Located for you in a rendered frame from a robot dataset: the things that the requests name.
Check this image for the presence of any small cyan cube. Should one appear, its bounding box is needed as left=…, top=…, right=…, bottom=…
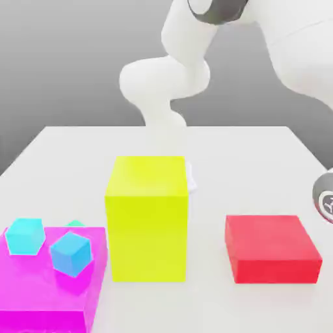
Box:
left=5, top=217, right=47, bottom=256

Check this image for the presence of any small blue cube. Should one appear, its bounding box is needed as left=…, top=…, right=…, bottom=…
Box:
left=49, top=231, right=94, bottom=278

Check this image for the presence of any large yellow box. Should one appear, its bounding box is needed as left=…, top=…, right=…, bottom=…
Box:
left=104, top=155, right=189, bottom=283

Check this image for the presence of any large magenta box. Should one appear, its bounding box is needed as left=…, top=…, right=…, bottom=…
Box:
left=0, top=226, right=109, bottom=333

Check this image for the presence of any large red box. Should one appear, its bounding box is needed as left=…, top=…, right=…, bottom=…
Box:
left=224, top=215, right=323, bottom=285

